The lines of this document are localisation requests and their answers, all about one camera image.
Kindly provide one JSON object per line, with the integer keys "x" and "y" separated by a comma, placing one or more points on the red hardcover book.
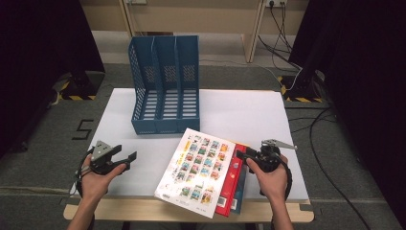
{"x": 231, "y": 182}

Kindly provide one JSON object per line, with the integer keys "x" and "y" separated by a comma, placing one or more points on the person's right hand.
{"x": 273, "y": 185}

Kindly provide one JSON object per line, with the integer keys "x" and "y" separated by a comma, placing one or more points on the dark blue illustrated paperback book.
{"x": 241, "y": 191}

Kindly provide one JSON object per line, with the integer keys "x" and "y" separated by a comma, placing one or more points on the person's left hand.
{"x": 95, "y": 187}

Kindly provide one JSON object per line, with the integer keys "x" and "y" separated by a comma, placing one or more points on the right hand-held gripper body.
{"x": 268, "y": 159}

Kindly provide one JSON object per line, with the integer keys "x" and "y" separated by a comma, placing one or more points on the light wooden table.
{"x": 127, "y": 212}

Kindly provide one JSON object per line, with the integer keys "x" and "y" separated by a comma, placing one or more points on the black curtain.
{"x": 367, "y": 96}
{"x": 38, "y": 64}

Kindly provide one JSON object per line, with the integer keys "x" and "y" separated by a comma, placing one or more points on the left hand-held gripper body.
{"x": 100, "y": 151}

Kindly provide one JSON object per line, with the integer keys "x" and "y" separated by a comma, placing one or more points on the beige wooden desk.
{"x": 191, "y": 16}

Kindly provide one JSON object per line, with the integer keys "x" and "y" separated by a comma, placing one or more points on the white paperback book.
{"x": 194, "y": 172}

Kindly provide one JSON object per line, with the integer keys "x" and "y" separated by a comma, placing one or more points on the white wall socket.
{"x": 136, "y": 1}
{"x": 276, "y": 2}

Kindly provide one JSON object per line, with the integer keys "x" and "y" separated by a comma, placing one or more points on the hazard-striped stand base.
{"x": 301, "y": 89}
{"x": 86, "y": 84}

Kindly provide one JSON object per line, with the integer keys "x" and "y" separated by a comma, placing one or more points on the blue plastic file rack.
{"x": 166, "y": 108}

